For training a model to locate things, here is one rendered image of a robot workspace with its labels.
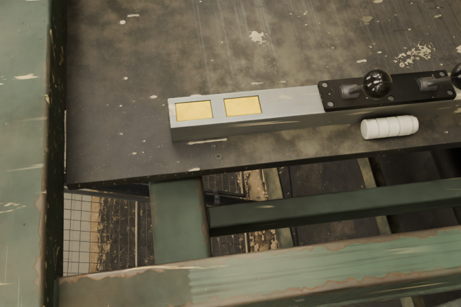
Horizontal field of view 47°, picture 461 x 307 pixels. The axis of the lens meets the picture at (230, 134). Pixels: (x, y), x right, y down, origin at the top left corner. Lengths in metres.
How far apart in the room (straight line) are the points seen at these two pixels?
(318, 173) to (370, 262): 2.29
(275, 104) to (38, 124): 0.32
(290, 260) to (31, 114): 0.37
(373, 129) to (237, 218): 0.24
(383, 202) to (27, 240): 0.50
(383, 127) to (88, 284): 0.45
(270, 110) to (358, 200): 0.19
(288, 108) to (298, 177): 2.31
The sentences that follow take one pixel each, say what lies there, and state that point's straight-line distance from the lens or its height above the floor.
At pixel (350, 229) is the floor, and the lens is 2.76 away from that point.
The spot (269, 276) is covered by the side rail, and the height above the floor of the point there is 1.63.
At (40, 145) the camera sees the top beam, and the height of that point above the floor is 1.87.
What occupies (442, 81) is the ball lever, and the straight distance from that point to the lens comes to 0.79.
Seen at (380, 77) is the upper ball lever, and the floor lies 1.55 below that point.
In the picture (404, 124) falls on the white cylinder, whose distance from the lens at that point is 0.81.
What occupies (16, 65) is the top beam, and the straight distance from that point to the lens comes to 0.76.
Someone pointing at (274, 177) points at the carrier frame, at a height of 0.79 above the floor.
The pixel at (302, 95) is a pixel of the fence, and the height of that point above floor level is 1.54.
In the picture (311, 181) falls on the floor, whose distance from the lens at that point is 2.98.
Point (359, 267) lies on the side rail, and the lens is 0.67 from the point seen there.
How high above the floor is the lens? 2.05
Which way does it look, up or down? 34 degrees down
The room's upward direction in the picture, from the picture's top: 77 degrees counter-clockwise
